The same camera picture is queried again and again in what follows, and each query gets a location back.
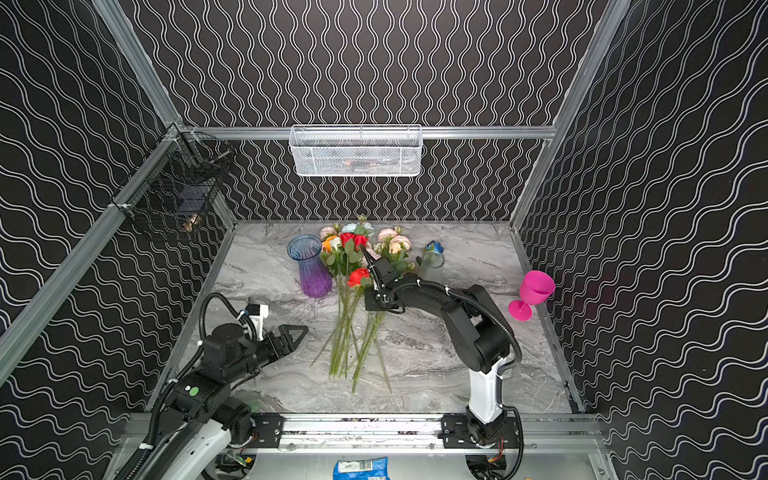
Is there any cream rose flower stem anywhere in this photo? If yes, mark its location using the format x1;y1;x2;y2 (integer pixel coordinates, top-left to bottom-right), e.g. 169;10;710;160
373;226;416;272

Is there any blue rose flower stem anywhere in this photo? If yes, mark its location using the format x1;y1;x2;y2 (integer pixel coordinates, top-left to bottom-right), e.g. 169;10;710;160
424;240;444;255

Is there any pink peony flower stem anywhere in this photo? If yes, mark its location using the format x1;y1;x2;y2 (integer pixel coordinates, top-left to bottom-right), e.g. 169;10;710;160
352;310;386;394

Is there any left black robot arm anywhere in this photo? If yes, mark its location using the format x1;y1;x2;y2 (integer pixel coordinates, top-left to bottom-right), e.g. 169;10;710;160
116;292;309;479

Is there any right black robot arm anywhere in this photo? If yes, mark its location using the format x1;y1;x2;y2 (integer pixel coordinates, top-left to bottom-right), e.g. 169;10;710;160
363;251;522;448

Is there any frosted clear glass vase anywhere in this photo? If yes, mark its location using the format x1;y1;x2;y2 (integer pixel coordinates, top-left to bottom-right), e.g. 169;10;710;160
417;250;445;283

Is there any purple blue glass vase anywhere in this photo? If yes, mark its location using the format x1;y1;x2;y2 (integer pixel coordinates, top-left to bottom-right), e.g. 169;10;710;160
287;234;333;299

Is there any red rose lower stem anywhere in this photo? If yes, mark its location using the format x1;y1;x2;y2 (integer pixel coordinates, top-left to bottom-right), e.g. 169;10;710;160
330;268;371;377

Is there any red roses bunch stem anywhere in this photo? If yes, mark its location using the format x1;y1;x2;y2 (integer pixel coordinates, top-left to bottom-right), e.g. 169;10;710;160
320;215;374;378

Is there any magenta plastic goblet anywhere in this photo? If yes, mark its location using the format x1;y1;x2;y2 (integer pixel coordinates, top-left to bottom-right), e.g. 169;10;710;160
508;270;556;321

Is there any blue snack packet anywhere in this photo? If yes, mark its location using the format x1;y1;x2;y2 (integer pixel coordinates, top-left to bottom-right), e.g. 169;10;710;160
333;457;389;480

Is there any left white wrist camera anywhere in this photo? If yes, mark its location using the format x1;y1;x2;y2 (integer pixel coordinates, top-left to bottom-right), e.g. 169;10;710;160
241;303;269;341

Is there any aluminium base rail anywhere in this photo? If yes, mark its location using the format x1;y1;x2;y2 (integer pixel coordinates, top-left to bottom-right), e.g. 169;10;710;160
128;412;607;452

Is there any white wire mesh basket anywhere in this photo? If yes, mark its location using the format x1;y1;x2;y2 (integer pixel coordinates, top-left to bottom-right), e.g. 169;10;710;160
289;124;424;177

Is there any black wire basket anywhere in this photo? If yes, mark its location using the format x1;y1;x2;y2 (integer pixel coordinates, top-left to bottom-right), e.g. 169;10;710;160
121;132;235;244

